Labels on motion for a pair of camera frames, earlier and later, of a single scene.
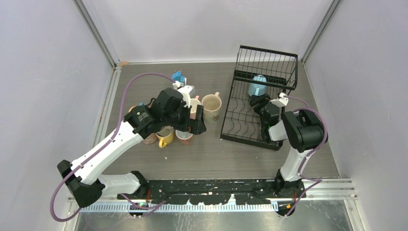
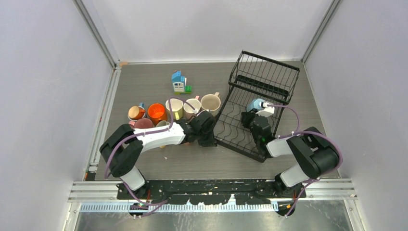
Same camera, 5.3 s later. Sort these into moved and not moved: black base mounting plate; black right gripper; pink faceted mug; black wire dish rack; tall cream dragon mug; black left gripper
Moved: black left gripper; black right gripper; black wire dish rack
Not moved: tall cream dragon mug; black base mounting plate; pink faceted mug
